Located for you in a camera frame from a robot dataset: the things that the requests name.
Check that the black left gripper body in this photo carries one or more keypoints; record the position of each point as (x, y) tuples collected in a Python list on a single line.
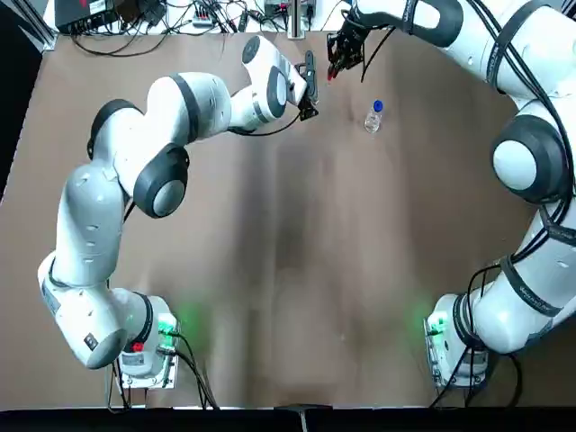
[(311, 76)]

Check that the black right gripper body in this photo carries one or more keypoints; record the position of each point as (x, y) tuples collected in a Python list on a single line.
[(351, 33)]

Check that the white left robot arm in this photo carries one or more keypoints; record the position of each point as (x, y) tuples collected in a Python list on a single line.
[(90, 225)]

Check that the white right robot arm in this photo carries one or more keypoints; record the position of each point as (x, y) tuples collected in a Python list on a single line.
[(526, 157)]

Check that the clear bottle with blue cap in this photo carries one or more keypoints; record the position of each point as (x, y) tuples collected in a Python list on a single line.
[(372, 121)]

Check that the dark electronics box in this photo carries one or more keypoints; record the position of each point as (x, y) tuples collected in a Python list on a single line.
[(274, 6)]

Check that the grey hub with red plugs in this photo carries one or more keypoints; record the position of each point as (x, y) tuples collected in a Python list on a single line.
[(202, 15)]

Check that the small black adapter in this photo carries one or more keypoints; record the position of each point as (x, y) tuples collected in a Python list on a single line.
[(153, 13)]

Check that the black power brick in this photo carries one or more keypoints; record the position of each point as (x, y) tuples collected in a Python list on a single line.
[(130, 11)]

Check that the black box with red logo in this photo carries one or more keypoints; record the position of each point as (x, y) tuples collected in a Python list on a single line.
[(76, 20)]

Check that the black clamp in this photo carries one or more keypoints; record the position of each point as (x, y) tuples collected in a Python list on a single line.
[(303, 408)]

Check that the silver aluminium post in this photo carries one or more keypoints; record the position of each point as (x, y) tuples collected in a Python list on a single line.
[(297, 18)]

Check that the silver aluminium frame rail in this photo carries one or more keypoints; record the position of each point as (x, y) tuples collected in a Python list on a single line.
[(45, 31)]

